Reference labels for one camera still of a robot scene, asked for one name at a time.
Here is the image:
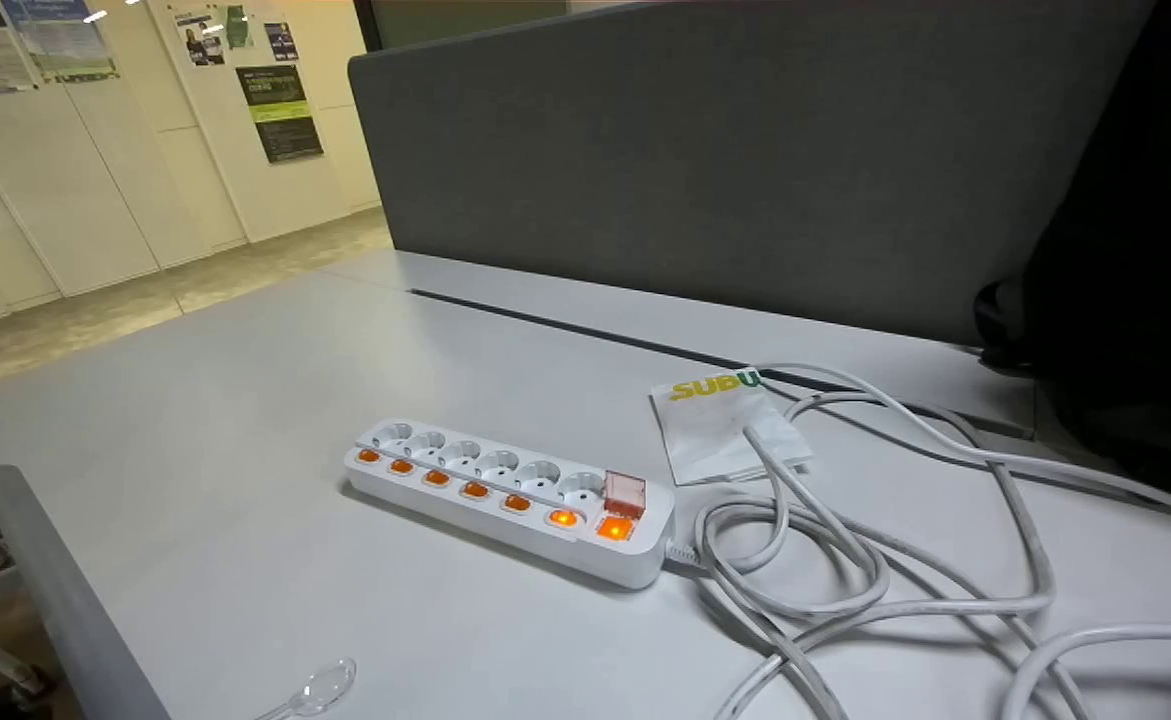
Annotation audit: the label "white paper napkin packet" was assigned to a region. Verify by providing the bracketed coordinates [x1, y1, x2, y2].
[650, 369, 814, 487]

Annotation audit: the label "white power strip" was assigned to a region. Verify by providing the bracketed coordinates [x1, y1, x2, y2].
[343, 418, 677, 591]

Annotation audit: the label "grey desk partition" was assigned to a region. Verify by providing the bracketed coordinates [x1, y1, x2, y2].
[348, 0, 1158, 347]

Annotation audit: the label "dark poster with green band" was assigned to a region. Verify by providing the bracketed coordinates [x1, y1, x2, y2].
[235, 65, 325, 164]

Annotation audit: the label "clear plastic spoon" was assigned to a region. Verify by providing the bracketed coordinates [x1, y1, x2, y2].
[251, 657, 358, 720]

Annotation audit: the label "white power cable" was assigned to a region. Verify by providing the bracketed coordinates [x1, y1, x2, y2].
[665, 362, 1171, 720]

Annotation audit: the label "group of small wall notices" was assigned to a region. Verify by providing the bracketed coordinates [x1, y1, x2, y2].
[173, 5, 300, 68]

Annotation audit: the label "white wall cabinets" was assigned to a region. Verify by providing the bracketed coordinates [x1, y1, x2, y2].
[0, 0, 383, 333]

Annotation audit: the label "row of wall posters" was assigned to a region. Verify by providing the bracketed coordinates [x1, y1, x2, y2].
[0, 0, 120, 96]

